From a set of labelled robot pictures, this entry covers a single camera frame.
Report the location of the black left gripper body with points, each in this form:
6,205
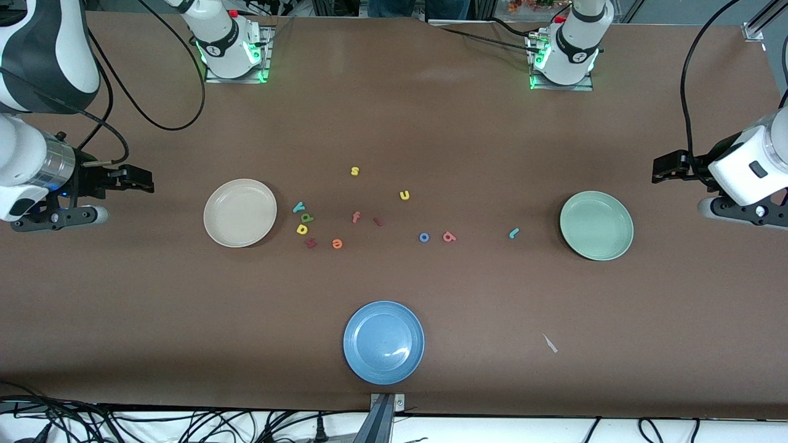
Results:
694,170

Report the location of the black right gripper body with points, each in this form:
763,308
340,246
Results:
88,181

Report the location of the beige plate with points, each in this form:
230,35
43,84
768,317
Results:
240,213

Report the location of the teal letter y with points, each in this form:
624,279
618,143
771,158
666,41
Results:
299,207

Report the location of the green letter p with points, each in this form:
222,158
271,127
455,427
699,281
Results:
306,218

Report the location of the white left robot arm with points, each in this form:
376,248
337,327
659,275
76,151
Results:
748,172

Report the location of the green plate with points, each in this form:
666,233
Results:
596,225

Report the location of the white paper scrap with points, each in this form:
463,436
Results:
550,343

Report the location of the orange decorative items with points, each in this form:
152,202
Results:
529,5

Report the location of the blue plate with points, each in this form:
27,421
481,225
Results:
383,343

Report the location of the black power plug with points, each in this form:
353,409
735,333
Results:
320,431

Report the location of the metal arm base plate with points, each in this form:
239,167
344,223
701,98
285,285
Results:
215,79
582,87

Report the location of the aluminium frame profile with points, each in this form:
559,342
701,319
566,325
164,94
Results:
754,27

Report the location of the grey aluminium extrusion post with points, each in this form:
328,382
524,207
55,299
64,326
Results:
377,424

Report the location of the small metal bracket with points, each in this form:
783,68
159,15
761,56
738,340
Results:
399,402

